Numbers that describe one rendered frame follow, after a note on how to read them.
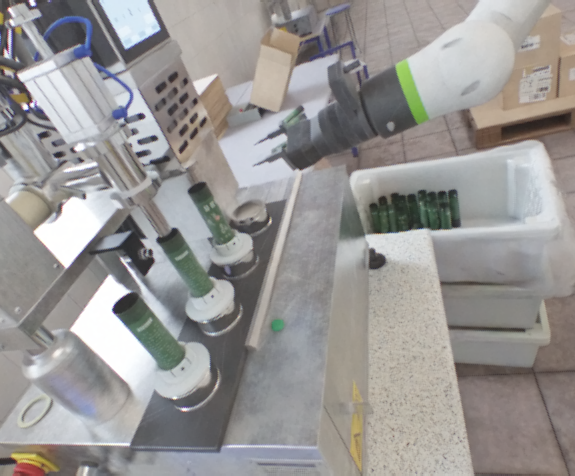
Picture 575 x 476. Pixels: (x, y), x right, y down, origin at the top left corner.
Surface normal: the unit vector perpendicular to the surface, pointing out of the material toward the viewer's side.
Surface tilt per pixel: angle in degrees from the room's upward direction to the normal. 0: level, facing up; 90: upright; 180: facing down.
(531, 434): 0
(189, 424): 0
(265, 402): 0
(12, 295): 90
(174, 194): 90
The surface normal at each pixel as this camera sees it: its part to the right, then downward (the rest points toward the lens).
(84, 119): -0.15, 0.63
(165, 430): -0.33, -0.76
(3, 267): 0.93, -0.16
